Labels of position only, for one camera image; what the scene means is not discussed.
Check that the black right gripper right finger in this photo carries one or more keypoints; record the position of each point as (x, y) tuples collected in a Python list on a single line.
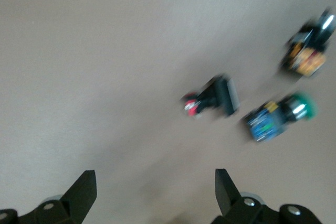
[(231, 205)]

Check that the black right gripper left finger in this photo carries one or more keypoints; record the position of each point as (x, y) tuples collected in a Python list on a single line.
[(76, 203)]

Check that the green pushbutton blue contact block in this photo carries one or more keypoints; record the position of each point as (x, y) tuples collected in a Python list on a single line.
[(265, 127)]

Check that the black square pushbutton red terminals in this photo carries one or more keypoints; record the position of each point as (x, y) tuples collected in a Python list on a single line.
[(223, 95)]

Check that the black selector switch orange block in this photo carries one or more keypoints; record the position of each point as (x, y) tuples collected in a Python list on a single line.
[(304, 58)]

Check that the brown table cover sheet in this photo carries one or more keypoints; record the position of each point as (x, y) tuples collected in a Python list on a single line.
[(105, 77)]

